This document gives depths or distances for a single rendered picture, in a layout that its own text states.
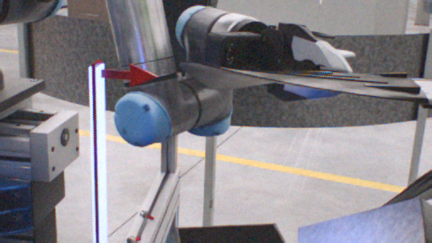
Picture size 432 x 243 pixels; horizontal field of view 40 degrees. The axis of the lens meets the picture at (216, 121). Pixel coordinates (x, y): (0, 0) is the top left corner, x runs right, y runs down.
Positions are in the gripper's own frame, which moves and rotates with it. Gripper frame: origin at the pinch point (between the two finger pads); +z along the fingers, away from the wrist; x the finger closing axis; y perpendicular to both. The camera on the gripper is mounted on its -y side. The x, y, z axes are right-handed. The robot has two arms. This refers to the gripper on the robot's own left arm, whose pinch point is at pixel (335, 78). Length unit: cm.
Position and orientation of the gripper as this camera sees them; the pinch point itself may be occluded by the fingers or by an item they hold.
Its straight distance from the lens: 66.5
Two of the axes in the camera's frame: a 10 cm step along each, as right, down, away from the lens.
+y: 8.4, -0.2, 5.4
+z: 5.2, 2.9, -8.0
